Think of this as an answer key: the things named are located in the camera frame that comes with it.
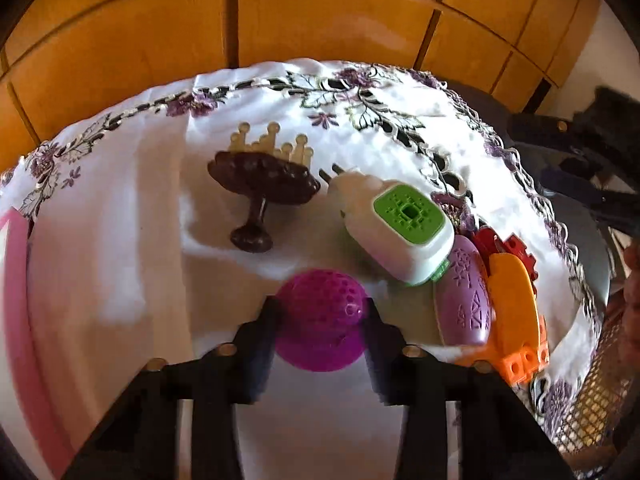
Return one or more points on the pink plastic tray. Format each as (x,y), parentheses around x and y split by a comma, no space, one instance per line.
(20,320)

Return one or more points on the white and green plug-in device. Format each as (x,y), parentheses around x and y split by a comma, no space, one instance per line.
(380,240)

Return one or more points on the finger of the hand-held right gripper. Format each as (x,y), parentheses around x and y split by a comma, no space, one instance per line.
(585,192)
(545,125)

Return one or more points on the brown scalp massager brush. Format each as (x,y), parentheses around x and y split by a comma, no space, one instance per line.
(260,170)

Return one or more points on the wooden wardrobe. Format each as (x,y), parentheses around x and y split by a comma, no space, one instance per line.
(325,10)

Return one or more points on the white floral embroidered tablecloth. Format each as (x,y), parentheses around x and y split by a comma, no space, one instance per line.
(125,240)

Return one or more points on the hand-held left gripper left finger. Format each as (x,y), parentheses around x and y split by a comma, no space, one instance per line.
(257,355)

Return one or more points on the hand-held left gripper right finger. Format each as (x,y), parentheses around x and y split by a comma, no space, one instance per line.
(380,360)

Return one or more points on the orange plastic toy block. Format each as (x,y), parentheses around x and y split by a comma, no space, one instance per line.
(512,305)

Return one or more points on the purple oval plastic case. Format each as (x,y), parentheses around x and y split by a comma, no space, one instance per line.
(462,295)

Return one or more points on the red puzzle piece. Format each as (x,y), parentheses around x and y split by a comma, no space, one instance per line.
(502,242)

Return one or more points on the purple perforated plastic ball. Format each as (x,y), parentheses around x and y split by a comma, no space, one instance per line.
(320,320)

